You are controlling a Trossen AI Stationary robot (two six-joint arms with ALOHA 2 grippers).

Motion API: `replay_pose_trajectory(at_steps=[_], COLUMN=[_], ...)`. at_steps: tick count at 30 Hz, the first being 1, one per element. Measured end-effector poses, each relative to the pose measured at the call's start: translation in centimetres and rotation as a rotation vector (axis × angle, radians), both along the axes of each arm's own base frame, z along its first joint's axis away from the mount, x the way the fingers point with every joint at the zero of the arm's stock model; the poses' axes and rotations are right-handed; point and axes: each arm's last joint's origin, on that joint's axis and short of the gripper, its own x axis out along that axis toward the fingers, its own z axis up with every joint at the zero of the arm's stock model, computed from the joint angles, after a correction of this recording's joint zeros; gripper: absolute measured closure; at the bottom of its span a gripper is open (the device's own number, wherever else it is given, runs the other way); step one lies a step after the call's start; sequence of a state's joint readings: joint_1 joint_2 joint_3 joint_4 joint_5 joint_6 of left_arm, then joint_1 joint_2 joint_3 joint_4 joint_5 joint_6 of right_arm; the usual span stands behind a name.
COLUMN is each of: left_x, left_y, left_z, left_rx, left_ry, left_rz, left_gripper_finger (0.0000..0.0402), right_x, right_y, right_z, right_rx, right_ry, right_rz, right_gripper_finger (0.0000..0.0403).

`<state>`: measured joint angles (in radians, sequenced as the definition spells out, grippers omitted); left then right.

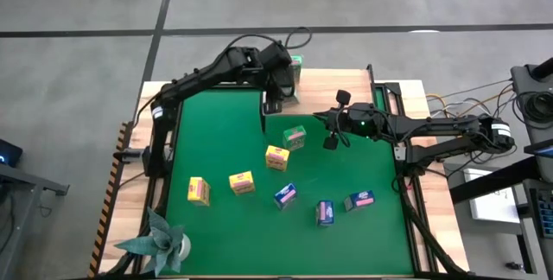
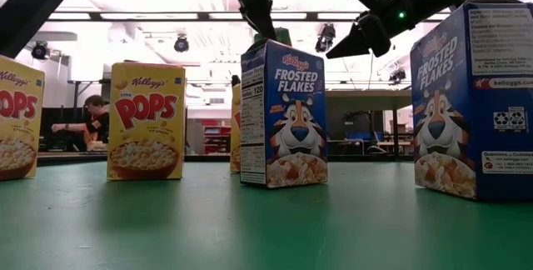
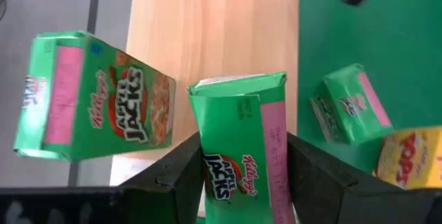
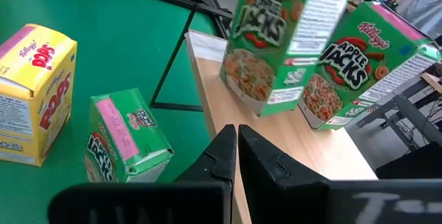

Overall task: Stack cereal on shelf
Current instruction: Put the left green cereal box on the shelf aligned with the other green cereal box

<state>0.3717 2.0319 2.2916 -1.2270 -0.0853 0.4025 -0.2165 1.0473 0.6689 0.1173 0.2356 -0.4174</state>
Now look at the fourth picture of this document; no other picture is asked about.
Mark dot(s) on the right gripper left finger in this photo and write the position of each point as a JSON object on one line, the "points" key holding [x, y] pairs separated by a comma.
{"points": [[207, 200]]}

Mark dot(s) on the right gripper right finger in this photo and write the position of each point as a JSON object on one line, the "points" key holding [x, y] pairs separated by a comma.
{"points": [[276, 196]]}

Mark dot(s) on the green Apple Jacks cereal box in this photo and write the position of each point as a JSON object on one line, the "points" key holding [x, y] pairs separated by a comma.
{"points": [[121, 137], [362, 61], [262, 44]]}

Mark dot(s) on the yellow Corn Pops cereal box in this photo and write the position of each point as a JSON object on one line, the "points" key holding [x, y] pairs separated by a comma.
{"points": [[41, 89]]}

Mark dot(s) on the black case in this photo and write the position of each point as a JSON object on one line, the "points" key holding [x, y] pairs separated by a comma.
{"points": [[411, 163]]}

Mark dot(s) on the wooden shelf with black frame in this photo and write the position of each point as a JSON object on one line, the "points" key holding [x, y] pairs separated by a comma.
{"points": [[276, 137]]}

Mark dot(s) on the grey metal table frame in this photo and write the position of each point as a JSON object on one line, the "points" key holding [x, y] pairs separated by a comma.
{"points": [[407, 110]]}

